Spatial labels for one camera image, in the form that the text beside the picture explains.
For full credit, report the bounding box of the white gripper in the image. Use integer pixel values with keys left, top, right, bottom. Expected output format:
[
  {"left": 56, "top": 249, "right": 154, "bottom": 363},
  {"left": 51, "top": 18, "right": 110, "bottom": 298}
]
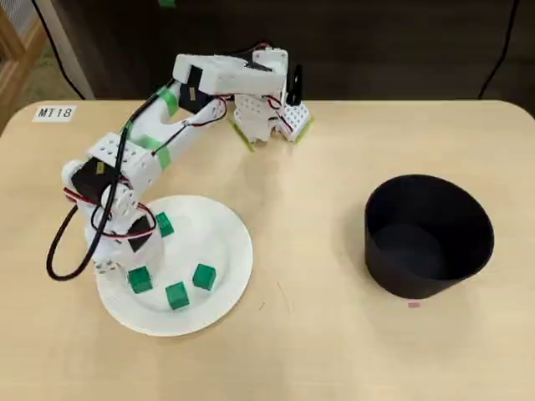
[{"left": 85, "top": 206, "right": 166, "bottom": 280}]

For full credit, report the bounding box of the green block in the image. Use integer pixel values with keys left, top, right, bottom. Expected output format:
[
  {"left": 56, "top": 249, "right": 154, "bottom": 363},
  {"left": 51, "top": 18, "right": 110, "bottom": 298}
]
[
  {"left": 165, "top": 282, "right": 190, "bottom": 311},
  {"left": 155, "top": 211, "right": 175, "bottom": 238},
  {"left": 127, "top": 266, "right": 152, "bottom": 295},
  {"left": 191, "top": 263, "right": 217, "bottom": 292}
]

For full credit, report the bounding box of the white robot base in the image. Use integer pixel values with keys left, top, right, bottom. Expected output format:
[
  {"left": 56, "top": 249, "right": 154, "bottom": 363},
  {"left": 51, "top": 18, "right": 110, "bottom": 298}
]
[{"left": 228, "top": 94, "right": 315, "bottom": 154}]

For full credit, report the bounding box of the white paper plate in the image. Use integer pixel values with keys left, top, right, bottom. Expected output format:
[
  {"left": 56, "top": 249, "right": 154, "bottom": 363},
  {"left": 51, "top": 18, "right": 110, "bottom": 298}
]
[{"left": 94, "top": 194, "right": 255, "bottom": 338}]

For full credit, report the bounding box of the green tape band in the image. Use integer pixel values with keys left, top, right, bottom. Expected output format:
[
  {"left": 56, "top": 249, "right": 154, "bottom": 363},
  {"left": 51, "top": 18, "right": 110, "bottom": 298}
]
[
  {"left": 133, "top": 135, "right": 175, "bottom": 172},
  {"left": 156, "top": 85, "right": 181, "bottom": 114}
]

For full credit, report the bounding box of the yellow-green base mat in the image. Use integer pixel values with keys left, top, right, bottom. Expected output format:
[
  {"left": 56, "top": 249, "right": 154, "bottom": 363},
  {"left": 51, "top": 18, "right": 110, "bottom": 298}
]
[{"left": 227, "top": 113, "right": 316, "bottom": 154}]

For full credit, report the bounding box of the white MT18 label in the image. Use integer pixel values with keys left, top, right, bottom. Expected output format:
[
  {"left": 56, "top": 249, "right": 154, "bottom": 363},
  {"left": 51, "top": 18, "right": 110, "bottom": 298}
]
[{"left": 32, "top": 104, "right": 78, "bottom": 123}]

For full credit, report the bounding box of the white pole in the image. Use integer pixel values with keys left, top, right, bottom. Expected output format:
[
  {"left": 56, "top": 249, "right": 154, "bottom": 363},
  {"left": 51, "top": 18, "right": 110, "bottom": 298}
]
[{"left": 36, "top": 0, "right": 98, "bottom": 100}]

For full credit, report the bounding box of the black clamp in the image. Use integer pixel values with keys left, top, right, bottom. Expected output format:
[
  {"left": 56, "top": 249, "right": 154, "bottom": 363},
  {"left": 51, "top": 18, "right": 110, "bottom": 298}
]
[{"left": 286, "top": 63, "right": 305, "bottom": 105}]

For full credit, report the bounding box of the thick black camera cable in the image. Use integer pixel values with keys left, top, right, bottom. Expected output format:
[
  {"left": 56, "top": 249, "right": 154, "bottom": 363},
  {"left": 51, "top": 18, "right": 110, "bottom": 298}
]
[{"left": 46, "top": 85, "right": 185, "bottom": 281}]

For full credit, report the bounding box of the thin black cable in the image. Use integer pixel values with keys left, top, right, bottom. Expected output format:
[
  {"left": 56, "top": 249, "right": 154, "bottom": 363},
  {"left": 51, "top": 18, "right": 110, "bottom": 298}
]
[
  {"left": 52, "top": 37, "right": 83, "bottom": 99},
  {"left": 479, "top": 0, "right": 517, "bottom": 100}
]

